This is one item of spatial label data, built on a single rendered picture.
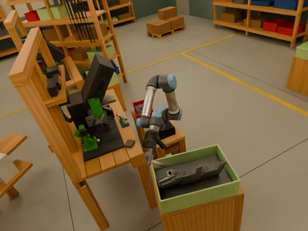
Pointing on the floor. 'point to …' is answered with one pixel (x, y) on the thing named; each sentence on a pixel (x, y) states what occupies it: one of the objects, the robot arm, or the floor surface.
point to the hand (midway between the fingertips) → (150, 160)
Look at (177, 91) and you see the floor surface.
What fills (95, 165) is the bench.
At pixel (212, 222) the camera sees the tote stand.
